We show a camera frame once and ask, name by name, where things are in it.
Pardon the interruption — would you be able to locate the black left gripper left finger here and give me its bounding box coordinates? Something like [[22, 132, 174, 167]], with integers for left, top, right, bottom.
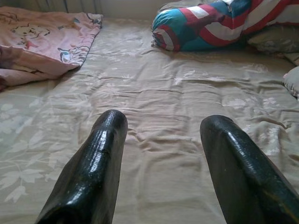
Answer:
[[35, 109, 128, 224]]

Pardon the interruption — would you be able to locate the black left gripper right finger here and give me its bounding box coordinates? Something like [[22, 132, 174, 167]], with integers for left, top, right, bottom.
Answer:
[[199, 114, 299, 224]]

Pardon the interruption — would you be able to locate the pink cartoon print blanket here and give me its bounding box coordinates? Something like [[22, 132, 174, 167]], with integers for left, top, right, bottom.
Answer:
[[0, 6, 104, 91]]

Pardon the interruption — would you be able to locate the pale cream pillow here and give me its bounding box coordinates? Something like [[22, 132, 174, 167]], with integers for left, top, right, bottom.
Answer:
[[282, 66, 299, 98]]

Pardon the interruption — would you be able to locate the beige floral bed sheet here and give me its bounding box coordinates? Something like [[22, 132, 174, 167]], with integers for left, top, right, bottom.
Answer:
[[0, 18, 299, 224]]

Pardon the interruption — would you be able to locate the grey floral pillow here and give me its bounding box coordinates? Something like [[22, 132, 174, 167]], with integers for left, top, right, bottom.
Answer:
[[247, 24, 299, 67]]

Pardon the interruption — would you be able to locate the red white blue bolster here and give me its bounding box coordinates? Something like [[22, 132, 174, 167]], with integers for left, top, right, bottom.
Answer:
[[151, 0, 299, 52]]

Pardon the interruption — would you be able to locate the grey pleated curtain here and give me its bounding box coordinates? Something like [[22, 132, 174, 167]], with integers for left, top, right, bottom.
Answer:
[[28, 0, 105, 14]]

